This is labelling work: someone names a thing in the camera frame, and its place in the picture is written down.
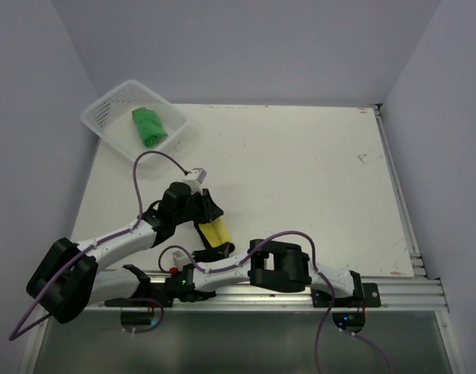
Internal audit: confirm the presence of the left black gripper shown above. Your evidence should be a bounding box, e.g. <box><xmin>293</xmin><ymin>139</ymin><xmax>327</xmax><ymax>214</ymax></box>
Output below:
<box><xmin>173</xmin><ymin>188</ymin><xmax>223</xmax><ymax>224</ymax></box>

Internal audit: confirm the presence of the yellow microfiber towel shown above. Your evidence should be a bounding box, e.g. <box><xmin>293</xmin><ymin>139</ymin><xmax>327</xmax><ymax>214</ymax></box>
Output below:
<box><xmin>194</xmin><ymin>217</ymin><xmax>235</xmax><ymax>262</ymax></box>

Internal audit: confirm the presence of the green microfiber towel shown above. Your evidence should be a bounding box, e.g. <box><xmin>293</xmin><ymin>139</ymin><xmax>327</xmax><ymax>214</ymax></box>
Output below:
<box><xmin>132</xmin><ymin>108</ymin><xmax>168</xmax><ymax>148</ymax></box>

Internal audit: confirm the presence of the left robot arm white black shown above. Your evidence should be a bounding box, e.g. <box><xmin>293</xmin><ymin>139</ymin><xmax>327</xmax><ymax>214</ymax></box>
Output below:
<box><xmin>26</xmin><ymin>182</ymin><xmax>224</xmax><ymax>323</ymax></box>

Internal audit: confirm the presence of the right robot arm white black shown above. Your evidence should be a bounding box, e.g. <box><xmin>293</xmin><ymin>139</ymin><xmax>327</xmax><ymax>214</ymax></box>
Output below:
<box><xmin>164</xmin><ymin>239</ymin><xmax>364</xmax><ymax>306</ymax></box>

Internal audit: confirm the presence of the white plastic basket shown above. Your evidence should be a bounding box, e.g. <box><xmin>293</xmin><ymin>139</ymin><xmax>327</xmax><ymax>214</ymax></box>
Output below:
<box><xmin>80</xmin><ymin>79</ymin><xmax>188</xmax><ymax>162</ymax></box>

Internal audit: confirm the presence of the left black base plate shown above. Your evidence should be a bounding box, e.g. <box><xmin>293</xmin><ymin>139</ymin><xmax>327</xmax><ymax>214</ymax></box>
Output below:
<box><xmin>104</xmin><ymin>283</ymin><xmax>173</xmax><ymax>308</ymax></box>

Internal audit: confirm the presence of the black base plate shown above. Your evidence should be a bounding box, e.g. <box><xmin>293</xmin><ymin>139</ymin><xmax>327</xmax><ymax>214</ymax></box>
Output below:
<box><xmin>104</xmin><ymin>283</ymin><xmax>173</xmax><ymax>308</ymax></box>
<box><xmin>311</xmin><ymin>283</ymin><xmax>382</xmax><ymax>309</ymax></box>

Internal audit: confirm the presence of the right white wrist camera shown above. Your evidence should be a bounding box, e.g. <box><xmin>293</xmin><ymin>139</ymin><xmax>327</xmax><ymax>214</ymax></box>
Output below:
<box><xmin>169</xmin><ymin>250</ymin><xmax>190</xmax><ymax>275</ymax></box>

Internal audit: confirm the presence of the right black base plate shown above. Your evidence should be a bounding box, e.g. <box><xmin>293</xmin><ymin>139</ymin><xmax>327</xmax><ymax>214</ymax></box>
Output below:
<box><xmin>311</xmin><ymin>283</ymin><xmax>382</xmax><ymax>309</ymax></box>

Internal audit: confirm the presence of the aluminium mounting rail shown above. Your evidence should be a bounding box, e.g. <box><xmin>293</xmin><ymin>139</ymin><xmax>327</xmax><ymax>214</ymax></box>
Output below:
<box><xmin>41</xmin><ymin>272</ymin><xmax>451</xmax><ymax>312</ymax></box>

